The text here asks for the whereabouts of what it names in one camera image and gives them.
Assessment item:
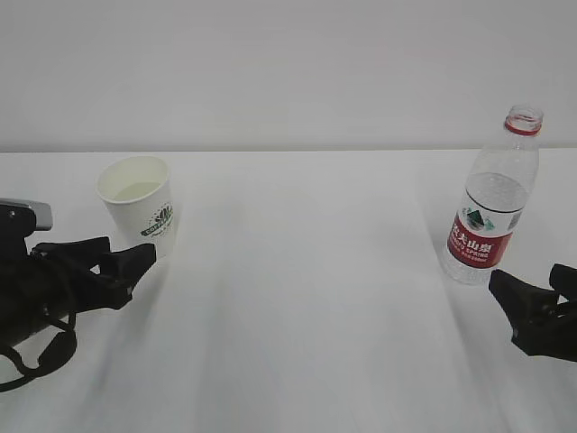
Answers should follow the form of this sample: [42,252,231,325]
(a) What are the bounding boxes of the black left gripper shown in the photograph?
[1,236,157,346]

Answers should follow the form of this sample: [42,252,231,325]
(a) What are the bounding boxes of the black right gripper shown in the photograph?
[489,263,577,362]

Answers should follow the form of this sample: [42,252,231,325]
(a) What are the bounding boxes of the white paper coffee cup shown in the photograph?
[96,155,176,258]

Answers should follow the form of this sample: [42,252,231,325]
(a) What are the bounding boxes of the clear red-label water bottle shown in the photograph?
[442,105,544,285]

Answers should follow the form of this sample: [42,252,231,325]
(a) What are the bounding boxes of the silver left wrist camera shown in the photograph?
[1,198,53,241]

